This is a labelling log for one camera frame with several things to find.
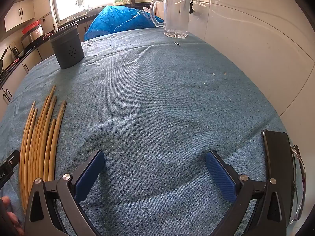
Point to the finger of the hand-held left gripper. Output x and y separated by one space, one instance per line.
11 161

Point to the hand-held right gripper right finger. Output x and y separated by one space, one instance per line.
221 177

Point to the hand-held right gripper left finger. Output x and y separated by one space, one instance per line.
89 174

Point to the bundle of wooden chopsticks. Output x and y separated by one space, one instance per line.
40 137

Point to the dark grey utensil holder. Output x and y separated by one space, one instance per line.
67 51

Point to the person's left hand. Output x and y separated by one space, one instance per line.
14 222

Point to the black smartphone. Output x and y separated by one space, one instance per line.
278 157

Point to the eyeglasses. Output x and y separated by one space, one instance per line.
297 150

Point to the beige base cabinets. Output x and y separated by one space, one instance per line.
14 76

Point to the pink cloth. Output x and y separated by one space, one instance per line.
14 61

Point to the blue tablecloth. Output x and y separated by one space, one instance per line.
157 91

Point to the steel kettle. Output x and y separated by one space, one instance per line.
14 51

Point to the silver rice cooker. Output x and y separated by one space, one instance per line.
37 35

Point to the pink food pile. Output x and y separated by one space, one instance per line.
48 36

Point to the red basin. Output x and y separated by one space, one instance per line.
30 27

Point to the small metal clip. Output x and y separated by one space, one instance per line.
177 44

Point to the beige upper cabinets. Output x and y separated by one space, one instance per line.
19 12

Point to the blue plastic bag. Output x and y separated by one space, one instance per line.
118 19

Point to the clear glass mug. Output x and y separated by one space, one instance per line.
176 17

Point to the green cloth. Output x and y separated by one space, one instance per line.
81 1

